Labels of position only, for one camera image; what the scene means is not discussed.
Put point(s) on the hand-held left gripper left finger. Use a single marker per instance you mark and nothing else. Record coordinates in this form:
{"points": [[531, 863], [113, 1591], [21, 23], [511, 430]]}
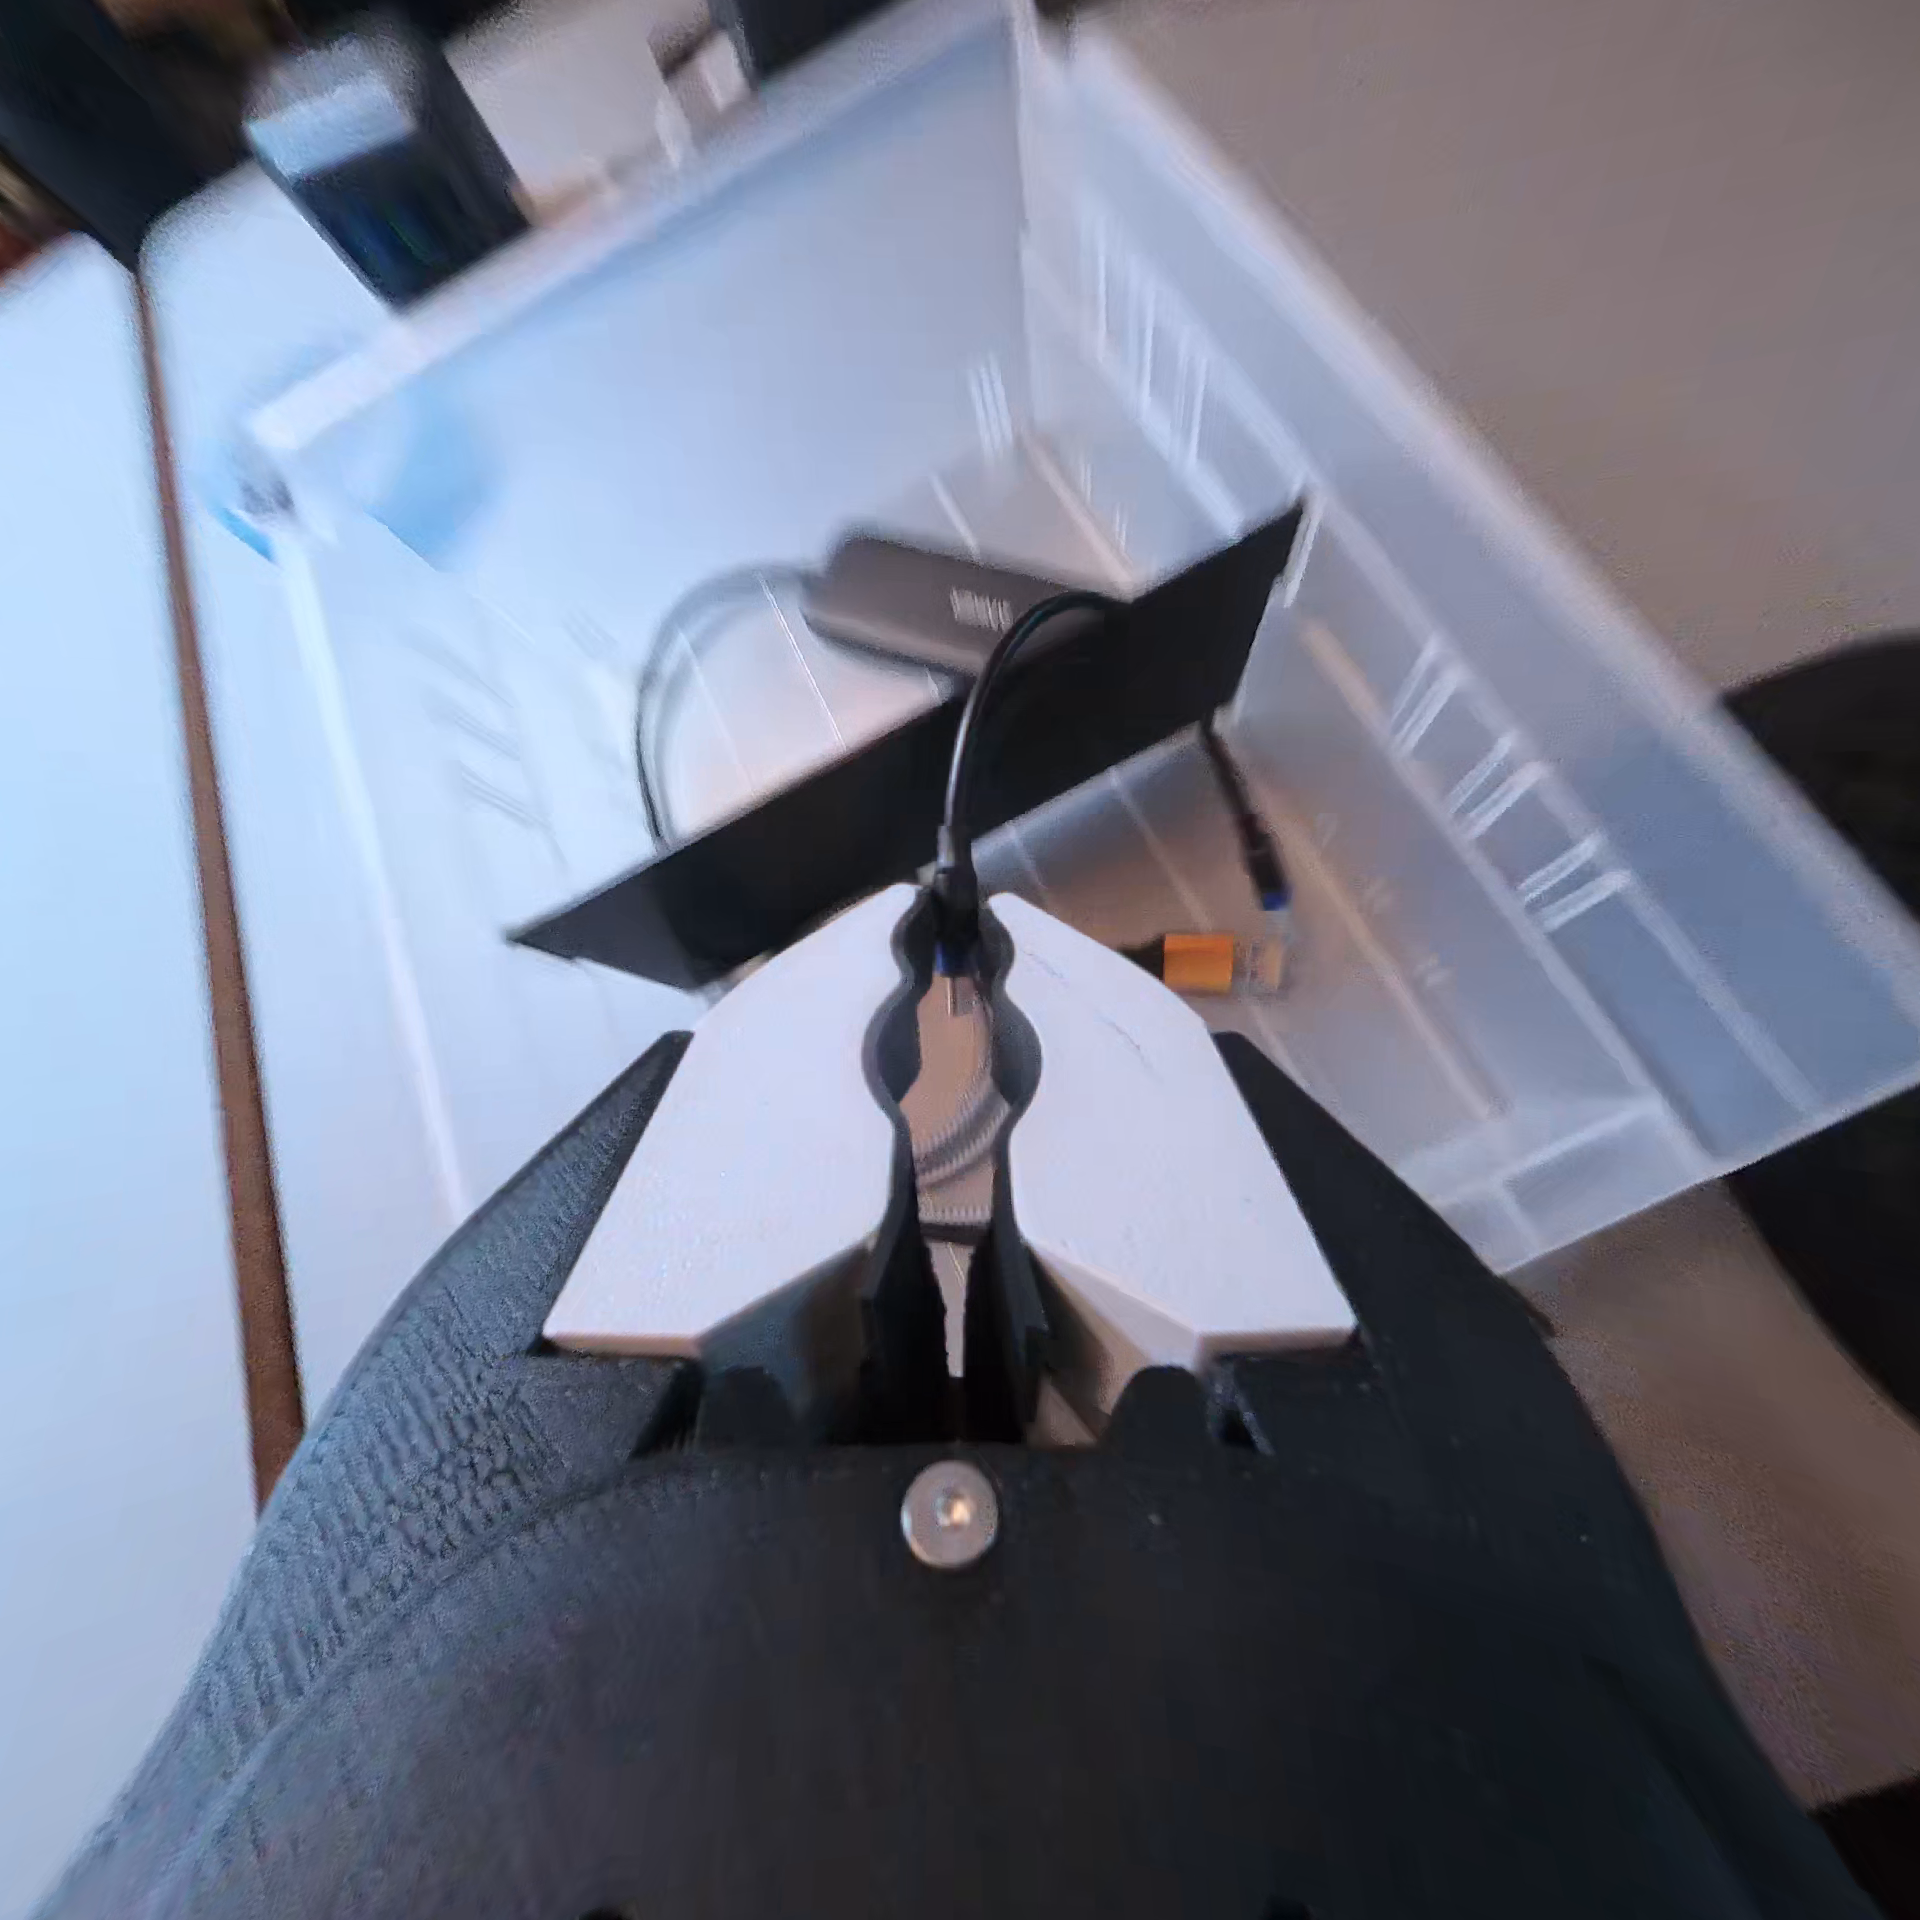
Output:
{"points": [[751, 1185]]}

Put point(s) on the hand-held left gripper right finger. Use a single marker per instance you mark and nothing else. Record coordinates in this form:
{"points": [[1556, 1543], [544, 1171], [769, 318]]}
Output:
{"points": [[1171, 1200]]}

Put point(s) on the clear plastic bin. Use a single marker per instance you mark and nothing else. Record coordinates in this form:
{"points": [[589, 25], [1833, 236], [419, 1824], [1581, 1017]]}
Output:
{"points": [[1501, 676]]}

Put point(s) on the grey usb hub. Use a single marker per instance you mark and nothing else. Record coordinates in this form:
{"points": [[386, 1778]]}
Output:
{"points": [[916, 586]]}

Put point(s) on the orange usb stick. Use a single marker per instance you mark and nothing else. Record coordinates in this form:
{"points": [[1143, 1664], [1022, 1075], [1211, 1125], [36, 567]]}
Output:
{"points": [[1200, 964]]}

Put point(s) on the black bin divider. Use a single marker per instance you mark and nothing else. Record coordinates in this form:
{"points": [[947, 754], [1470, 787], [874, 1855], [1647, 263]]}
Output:
{"points": [[841, 841]]}

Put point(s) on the small grey box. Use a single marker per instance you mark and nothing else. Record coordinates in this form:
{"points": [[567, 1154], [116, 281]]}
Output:
{"points": [[375, 166]]}

